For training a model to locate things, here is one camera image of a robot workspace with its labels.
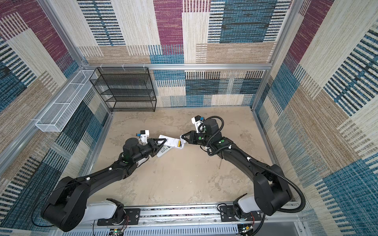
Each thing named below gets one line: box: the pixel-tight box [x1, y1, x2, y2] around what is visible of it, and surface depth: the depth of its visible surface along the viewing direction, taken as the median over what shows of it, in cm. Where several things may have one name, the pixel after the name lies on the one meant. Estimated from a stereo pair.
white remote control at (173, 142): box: [158, 134, 187, 150], surface depth 84 cm
